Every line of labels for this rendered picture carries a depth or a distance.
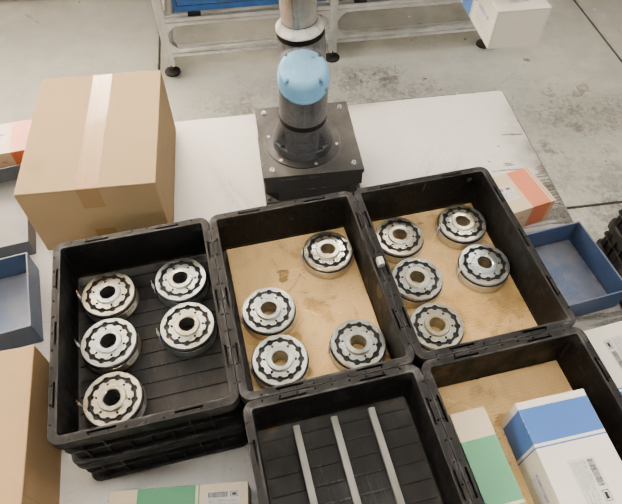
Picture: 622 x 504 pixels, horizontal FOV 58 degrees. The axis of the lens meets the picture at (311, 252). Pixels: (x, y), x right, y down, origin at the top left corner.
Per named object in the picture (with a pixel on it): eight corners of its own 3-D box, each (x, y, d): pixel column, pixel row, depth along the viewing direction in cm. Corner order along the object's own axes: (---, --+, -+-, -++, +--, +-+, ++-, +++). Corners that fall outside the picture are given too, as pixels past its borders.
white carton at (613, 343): (668, 426, 111) (693, 410, 104) (615, 443, 109) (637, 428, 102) (610, 339, 123) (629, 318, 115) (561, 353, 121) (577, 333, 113)
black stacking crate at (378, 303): (216, 251, 123) (209, 218, 114) (347, 226, 127) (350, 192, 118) (248, 426, 100) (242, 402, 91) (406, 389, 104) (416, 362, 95)
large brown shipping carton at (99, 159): (69, 137, 160) (41, 78, 144) (176, 128, 162) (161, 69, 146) (48, 250, 137) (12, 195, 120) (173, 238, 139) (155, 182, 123)
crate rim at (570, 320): (351, 197, 119) (351, 189, 117) (482, 172, 124) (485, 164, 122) (416, 367, 96) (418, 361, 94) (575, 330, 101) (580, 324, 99)
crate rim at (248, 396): (209, 223, 115) (207, 215, 113) (350, 197, 119) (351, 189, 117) (242, 408, 92) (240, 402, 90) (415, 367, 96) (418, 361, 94)
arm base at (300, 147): (275, 119, 149) (273, 89, 140) (332, 121, 148) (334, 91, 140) (270, 161, 140) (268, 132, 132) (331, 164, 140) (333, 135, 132)
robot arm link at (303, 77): (277, 129, 133) (276, 82, 121) (278, 91, 140) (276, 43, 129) (328, 129, 133) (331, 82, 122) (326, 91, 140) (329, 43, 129)
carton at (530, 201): (490, 237, 139) (498, 218, 133) (465, 203, 146) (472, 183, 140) (545, 219, 142) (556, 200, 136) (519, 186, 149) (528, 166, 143)
